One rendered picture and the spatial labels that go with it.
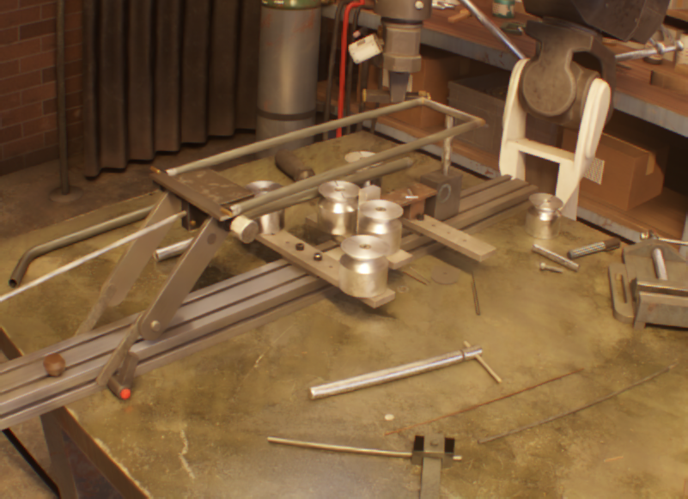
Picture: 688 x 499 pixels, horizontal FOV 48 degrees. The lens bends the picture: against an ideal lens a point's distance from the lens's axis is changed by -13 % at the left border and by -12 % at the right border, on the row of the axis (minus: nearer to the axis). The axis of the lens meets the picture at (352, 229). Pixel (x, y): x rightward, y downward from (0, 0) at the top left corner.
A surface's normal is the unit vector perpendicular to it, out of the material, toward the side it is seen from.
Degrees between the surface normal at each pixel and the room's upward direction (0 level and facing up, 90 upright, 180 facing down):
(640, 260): 0
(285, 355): 0
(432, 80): 90
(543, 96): 72
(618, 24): 115
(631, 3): 94
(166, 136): 89
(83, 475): 90
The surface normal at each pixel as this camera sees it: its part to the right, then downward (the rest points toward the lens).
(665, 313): -0.19, 0.43
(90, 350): 0.06, -0.90
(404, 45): 0.04, 0.44
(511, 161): -0.56, 0.33
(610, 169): -0.75, 0.25
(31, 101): 0.69, 0.36
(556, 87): -0.52, 0.04
